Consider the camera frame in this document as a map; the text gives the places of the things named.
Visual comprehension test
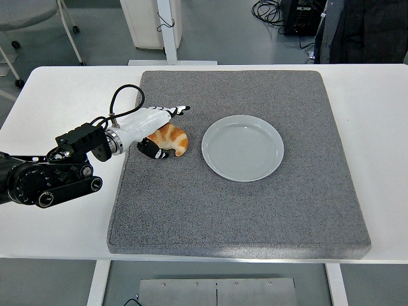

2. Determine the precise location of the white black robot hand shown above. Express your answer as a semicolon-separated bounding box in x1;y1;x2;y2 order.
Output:
117;105;191;159

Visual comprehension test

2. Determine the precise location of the golden croissant bread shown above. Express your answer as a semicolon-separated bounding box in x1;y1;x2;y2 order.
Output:
147;123;189;157

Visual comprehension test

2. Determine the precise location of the round grey plate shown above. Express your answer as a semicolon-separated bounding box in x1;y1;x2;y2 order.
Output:
201;115;285;183

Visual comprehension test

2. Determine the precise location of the white cabinet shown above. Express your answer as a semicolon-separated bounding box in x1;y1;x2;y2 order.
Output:
120;0;182;50

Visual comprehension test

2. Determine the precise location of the grey speckled mat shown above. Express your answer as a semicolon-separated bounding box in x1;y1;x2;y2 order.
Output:
106;70;372;259

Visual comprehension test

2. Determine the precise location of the grey chair on wheels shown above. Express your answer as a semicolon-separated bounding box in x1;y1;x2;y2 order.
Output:
0;0;87;89

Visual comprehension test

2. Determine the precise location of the white table leg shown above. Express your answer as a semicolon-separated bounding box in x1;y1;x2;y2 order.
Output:
86;260;111;306
324;263;349;306

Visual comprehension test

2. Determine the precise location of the black electronics box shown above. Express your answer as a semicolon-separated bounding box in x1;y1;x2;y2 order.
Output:
279;0;328;36

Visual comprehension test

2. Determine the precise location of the person in dark clothing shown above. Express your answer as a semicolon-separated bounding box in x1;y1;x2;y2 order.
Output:
314;0;408;64

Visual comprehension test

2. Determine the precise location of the white post with base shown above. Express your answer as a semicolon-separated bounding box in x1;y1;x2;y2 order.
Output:
127;0;219;66

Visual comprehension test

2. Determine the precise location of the thin black wire loop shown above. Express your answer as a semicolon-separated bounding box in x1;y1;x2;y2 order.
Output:
156;11;175;33

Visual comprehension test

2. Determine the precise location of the black floor cable bundle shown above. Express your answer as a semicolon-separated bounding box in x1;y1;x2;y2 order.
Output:
251;0;285;35

